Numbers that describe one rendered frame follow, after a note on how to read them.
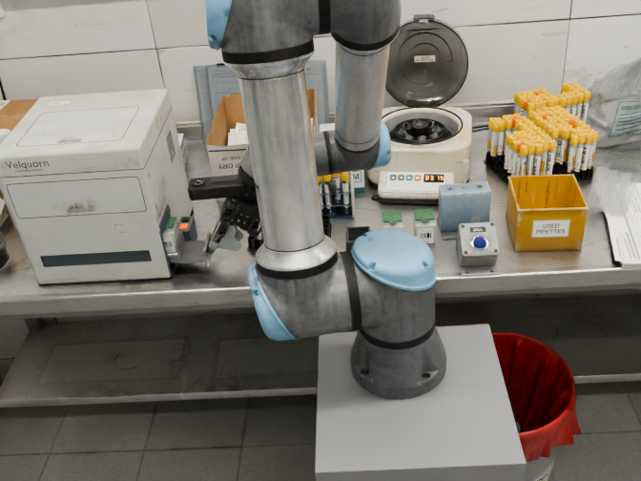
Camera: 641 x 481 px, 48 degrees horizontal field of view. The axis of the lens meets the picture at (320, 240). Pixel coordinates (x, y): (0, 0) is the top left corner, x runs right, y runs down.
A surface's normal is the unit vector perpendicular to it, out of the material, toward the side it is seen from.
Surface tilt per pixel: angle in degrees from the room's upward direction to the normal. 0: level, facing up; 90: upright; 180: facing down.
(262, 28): 80
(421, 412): 1
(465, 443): 1
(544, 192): 90
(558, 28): 90
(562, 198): 90
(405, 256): 7
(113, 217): 90
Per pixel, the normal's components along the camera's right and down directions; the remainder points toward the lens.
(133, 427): -0.08, -0.82
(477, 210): 0.01, 0.56
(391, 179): -0.15, -0.51
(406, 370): 0.12, 0.26
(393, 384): -0.23, 0.29
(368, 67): 0.21, 0.89
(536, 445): 0.29, 0.59
